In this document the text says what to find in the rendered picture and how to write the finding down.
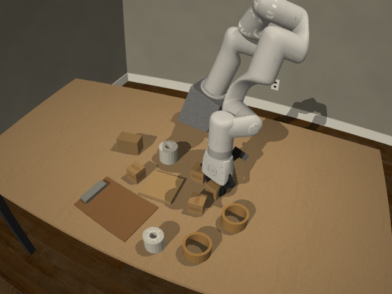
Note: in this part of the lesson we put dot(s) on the tan hollow cylinder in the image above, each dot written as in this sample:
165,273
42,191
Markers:
234,227

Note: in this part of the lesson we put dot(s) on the grey cylinder with central hole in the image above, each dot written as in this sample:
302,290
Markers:
154,240
168,152

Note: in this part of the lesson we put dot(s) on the brown wooden ring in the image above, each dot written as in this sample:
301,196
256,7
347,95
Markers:
197,237

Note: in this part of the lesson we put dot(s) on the brown cardboard carton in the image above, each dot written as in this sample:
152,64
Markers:
130,143

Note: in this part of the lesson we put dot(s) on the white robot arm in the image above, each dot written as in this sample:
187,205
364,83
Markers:
259,34

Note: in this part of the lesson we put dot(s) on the brown cardboard box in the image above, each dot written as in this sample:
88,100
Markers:
212,189
136,172
196,173
197,203

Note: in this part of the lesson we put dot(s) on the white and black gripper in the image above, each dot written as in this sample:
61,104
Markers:
220,171

